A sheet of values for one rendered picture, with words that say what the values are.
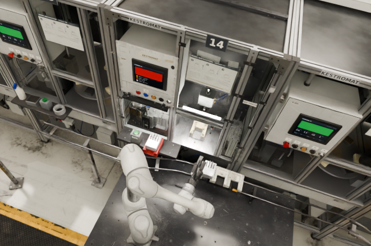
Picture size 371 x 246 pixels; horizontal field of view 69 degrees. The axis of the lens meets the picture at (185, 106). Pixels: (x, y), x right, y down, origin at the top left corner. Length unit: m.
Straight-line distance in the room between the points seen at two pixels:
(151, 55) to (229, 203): 1.41
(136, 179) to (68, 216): 1.75
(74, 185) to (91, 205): 0.31
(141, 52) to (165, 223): 1.33
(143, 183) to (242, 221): 1.15
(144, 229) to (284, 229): 1.14
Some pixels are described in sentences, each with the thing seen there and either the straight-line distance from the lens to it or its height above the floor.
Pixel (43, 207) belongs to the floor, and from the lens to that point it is 3.27.
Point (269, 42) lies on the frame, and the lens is 1.65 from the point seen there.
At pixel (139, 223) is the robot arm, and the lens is 2.02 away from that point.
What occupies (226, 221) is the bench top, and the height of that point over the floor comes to 0.68.
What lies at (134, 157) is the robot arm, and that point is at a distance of 1.57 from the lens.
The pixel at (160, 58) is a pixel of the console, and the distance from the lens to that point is 1.71.
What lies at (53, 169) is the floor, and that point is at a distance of 3.43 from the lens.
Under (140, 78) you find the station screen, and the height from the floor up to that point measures 1.59.
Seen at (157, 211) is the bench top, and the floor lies 0.68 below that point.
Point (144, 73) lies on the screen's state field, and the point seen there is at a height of 1.65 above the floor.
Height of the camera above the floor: 2.89
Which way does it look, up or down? 49 degrees down
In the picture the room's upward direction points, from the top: 9 degrees clockwise
